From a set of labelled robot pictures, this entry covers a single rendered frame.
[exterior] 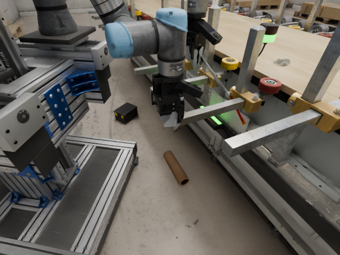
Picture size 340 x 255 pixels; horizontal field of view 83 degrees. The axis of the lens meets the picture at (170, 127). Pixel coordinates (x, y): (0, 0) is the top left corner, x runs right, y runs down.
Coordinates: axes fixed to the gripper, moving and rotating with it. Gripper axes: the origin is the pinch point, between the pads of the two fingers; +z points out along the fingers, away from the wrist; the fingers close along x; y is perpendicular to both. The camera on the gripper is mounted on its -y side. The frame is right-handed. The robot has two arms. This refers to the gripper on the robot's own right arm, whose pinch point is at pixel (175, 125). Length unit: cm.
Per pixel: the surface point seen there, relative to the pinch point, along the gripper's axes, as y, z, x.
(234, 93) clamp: -29.0, -3.8, -4.9
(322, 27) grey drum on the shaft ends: -177, -4, -67
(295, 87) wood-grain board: -47.7, -8.2, 6.6
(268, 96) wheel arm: -41.5, -2.7, 1.7
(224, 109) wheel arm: -19.6, -2.5, 1.5
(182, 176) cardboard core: -21, 74, -26
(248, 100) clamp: -29.0, -4.7, 2.6
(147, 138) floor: -14, 82, -84
